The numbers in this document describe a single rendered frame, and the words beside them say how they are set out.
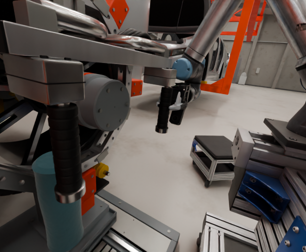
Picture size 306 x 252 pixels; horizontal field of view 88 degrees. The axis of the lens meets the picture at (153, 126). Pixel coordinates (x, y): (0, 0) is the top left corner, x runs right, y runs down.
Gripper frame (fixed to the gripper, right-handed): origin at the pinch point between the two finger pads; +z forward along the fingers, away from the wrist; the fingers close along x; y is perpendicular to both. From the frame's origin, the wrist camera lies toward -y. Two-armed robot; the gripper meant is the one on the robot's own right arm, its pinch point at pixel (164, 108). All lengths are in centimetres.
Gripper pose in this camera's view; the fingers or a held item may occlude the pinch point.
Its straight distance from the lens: 51.8
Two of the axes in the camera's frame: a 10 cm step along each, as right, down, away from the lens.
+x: 8.8, 2.5, -4.1
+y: 1.0, -9.3, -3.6
